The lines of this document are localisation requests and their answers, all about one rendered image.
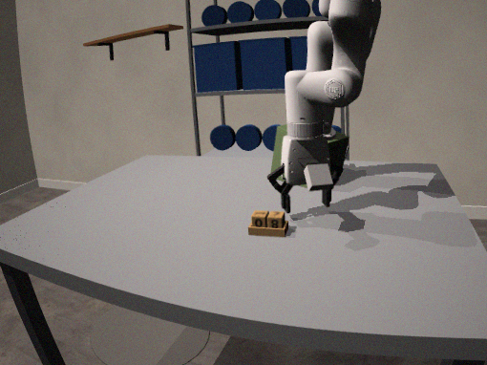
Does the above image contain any shallow wooden tray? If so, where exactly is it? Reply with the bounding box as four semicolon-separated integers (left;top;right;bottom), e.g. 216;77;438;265
248;221;288;237

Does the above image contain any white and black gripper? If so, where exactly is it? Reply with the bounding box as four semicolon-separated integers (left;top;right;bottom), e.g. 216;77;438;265
267;134;343;213

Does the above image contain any brown wooden number cube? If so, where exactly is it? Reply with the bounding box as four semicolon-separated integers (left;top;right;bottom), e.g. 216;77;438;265
267;211;286;228
251;210;269;227

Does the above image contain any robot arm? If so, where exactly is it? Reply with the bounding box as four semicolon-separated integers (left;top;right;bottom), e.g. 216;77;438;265
285;0;381;191

